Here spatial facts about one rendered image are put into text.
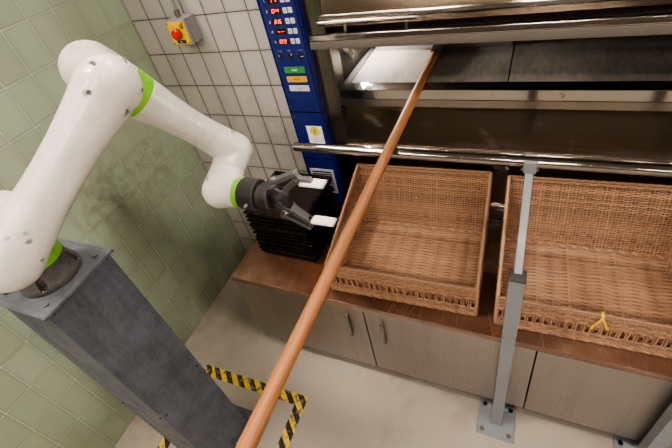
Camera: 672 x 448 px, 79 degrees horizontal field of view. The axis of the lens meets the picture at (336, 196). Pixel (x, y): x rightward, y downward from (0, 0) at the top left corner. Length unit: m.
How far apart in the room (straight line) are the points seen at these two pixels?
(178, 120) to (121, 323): 0.59
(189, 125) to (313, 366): 1.41
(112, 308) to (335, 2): 1.15
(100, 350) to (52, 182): 0.54
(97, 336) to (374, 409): 1.22
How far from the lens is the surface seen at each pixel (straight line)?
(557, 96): 1.51
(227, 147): 1.22
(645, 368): 1.57
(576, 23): 1.27
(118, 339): 1.35
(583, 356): 1.53
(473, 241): 1.75
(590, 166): 1.20
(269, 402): 0.78
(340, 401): 2.07
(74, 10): 1.93
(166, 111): 1.12
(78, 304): 1.23
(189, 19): 1.81
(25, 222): 0.97
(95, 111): 0.90
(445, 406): 2.02
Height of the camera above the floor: 1.88
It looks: 39 degrees down
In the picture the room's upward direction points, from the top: 14 degrees counter-clockwise
